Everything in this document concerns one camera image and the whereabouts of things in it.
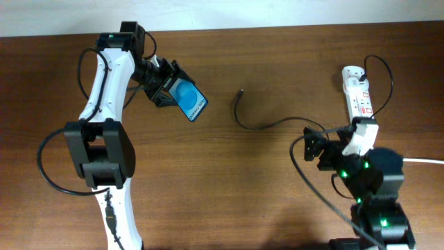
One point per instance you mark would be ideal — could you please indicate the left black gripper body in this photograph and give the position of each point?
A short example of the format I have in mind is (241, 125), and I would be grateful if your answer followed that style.
(151, 76)

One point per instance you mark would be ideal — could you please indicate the white power strip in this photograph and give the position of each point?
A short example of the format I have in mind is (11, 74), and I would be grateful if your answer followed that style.
(356, 92)

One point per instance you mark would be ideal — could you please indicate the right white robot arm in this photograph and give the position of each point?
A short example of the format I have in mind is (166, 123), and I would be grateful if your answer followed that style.
(373, 176)

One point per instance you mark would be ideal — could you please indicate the blue Galaxy smartphone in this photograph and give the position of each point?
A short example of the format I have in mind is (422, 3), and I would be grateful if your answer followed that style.
(189, 98)

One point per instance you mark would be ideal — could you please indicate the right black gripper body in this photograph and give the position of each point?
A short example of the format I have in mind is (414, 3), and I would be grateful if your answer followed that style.
(324, 153)

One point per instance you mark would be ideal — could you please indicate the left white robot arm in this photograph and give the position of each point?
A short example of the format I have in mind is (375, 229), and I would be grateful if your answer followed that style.
(100, 148)

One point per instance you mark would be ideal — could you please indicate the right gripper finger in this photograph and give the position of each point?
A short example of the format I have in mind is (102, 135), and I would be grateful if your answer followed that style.
(313, 148)
(310, 133)

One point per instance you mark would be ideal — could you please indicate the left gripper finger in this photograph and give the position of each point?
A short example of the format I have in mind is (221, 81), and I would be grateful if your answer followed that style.
(162, 99)
(179, 73)

